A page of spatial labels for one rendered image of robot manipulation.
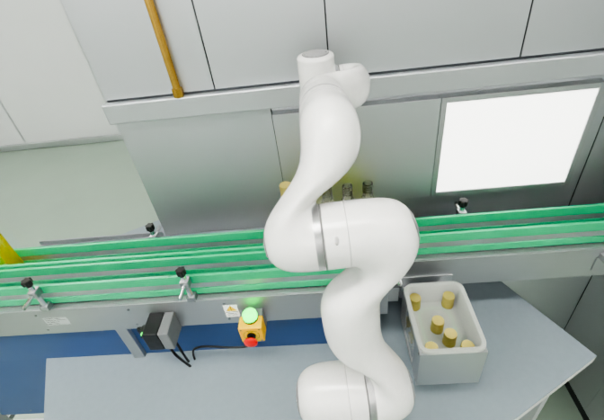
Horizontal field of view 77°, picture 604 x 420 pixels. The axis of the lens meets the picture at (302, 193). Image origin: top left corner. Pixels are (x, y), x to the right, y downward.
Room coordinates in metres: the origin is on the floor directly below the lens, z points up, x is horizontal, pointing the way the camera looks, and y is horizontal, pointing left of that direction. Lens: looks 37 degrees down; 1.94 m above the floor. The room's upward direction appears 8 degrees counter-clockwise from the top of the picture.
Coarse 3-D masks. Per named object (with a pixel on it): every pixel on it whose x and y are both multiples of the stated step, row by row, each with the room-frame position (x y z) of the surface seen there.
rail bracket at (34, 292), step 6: (24, 282) 0.79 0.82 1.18; (30, 282) 0.79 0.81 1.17; (30, 288) 0.79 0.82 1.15; (36, 288) 0.80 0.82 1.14; (30, 294) 0.78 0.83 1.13; (36, 294) 0.78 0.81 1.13; (30, 300) 0.76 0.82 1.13; (42, 300) 0.79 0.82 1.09; (24, 306) 0.74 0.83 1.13; (42, 306) 0.79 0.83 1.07; (48, 306) 0.79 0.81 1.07
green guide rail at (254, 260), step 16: (192, 256) 0.84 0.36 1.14; (208, 256) 0.84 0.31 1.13; (224, 256) 0.83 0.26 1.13; (240, 256) 0.83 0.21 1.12; (256, 256) 0.82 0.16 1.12; (0, 272) 0.90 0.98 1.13; (16, 272) 0.89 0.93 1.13; (32, 272) 0.89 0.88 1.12; (48, 272) 0.88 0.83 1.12; (64, 272) 0.88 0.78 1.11; (80, 272) 0.87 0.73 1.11; (96, 272) 0.87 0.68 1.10; (112, 272) 0.87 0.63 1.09; (128, 272) 0.86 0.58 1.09; (144, 272) 0.86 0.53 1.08; (160, 272) 0.85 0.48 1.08; (192, 272) 0.84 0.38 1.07; (208, 272) 0.84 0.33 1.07
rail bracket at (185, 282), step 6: (180, 270) 0.75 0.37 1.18; (180, 276) 0.74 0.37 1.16; (186, 276) 0.76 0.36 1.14; (180, 282) 0.74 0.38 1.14; (186, 282) 0.74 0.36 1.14; (186, 288) 0.74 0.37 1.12; (180, 294) 0.71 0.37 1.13; (192, 294) 0.75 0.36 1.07; (186, 300) 0.75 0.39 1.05; (192, 300) 0.74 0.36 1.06
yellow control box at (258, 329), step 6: (258, 312) 0.71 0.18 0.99; (240, 318) 0.70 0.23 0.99; (258, 318) 0.69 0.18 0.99; (264, 318) 0.71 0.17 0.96; (240, 324) 0.68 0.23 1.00; (246, 324) 0.68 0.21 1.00; (252, 324) 0.68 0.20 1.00; (258, 324) 0.67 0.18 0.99; (264, 324) 0.70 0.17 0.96; (240, 330) 0.67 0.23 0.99; (246, 330) 0.66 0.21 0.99; (252, 330) 0.66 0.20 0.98; (258, 330) 0.66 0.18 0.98; (264, 330) 0.68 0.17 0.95; (246, 336) 0.66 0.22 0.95; (258, 336) 0.66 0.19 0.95; (264, 336) 0.67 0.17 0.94
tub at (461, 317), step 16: (416, 288) 0.72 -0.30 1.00; (432, 288) 0.71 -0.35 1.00; (448, 288) 0.71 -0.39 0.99; (464, 288) 0.69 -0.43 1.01; (432, 304) 0.70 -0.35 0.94; (464, 304) 0.64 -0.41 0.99; (416, 320) 0.65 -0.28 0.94; (448, 320) 0.63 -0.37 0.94; (464, 320) 0.62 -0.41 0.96; (416, 336) 0.56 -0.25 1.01; (432, 336) 0.59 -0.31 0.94; (464, 336) 0.58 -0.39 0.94; (480, 336) 0.53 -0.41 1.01; (432, 352) 0.51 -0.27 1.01; (448, 352) 0.50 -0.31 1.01; (464, 352) 0.50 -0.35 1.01
